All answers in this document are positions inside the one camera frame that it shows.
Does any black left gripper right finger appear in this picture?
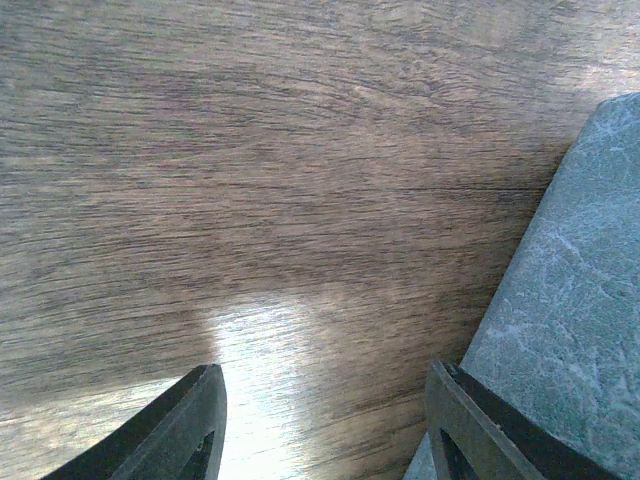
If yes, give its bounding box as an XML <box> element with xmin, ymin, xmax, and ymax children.
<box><xmin>425</xmin><ymin>361</ymin><xmax>618</xmax><ymax>479</ymax></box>

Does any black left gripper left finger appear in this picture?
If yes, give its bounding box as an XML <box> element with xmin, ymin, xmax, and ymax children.
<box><xmin>45</xmin><ymin>364</ymin><xmax>227</xmax><ymax>479</ymax></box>

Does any blue-grey glasses case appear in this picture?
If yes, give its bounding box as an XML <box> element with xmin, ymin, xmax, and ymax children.
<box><xmin>402</xmin><ymin>92</ymin><xmax>640</xmax><ymax>480</ymax></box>

